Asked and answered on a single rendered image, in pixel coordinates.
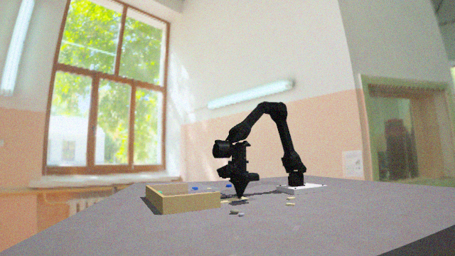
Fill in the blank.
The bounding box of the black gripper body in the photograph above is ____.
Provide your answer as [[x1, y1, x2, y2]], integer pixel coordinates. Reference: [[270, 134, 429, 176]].
[[225, 158, 259, 182]]

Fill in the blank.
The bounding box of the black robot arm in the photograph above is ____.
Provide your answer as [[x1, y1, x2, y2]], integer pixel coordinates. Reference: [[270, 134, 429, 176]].
[[212, 101, 306, 186]]

